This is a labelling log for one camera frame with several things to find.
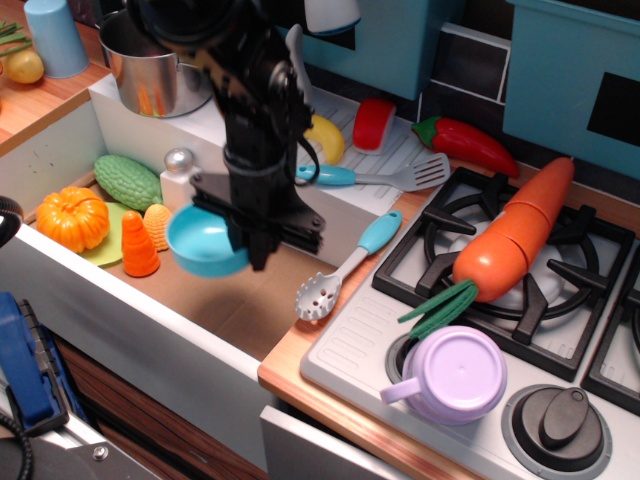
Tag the silver metal pot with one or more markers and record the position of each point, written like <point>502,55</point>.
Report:
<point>151,80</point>

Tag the light green plate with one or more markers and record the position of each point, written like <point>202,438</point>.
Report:
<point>108,252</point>

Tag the light blue plastic cup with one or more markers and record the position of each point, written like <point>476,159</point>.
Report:
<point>56,38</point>

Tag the yellow toy banana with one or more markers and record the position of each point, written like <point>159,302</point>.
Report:
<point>328,136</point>

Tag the small orange toy carrot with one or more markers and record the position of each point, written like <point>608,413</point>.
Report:
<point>139,255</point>

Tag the lilac plastic cup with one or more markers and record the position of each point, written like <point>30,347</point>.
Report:
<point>455,376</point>

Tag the grey slotted spoon blue handle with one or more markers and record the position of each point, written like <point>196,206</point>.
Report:
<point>317,297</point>

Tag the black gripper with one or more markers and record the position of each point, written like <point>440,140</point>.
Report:
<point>261,211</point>

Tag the green toy bitter gourd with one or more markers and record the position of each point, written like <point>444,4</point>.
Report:
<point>128,182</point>

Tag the black stove knob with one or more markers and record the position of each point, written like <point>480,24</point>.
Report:
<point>556,433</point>

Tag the grey spatula blue handle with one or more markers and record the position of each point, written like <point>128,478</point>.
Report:
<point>429,172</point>

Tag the red toy chili pepper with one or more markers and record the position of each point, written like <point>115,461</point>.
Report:
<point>465,142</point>

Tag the teal cabinet box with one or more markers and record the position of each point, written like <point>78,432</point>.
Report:
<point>392,48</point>
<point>573,82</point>

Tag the teal cabinet box right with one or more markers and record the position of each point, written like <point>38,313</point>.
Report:
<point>573,82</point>

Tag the green toy leaves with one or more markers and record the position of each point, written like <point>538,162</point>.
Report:
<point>13,38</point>

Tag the blue clamp block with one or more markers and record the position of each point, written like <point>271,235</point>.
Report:
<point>30,369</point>

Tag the yellow toy corn piece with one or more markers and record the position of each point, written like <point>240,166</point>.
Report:
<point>156,219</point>

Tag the white blue-rimmed cup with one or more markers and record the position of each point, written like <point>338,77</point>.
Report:
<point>328,17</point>

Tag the grey toy faucet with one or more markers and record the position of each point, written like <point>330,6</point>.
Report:
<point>294,43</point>

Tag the teal cabinet box left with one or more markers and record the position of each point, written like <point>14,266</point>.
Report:
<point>392,48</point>

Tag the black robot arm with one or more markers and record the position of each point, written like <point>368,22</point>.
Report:
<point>265,115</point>

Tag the large orange toy carrot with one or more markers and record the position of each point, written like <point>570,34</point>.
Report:
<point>496,260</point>

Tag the white salt shaker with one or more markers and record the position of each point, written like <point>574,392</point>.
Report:
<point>175,180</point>

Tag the yellow toy potato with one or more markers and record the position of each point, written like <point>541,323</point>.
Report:
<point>24,67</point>

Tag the blue plastic bowl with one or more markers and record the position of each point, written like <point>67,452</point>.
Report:
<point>200,244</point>

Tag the black stove grate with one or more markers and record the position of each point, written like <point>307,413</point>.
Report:
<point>613,374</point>
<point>552,317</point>

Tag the orange toy pumpkin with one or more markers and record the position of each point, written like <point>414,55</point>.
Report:
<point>75,217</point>

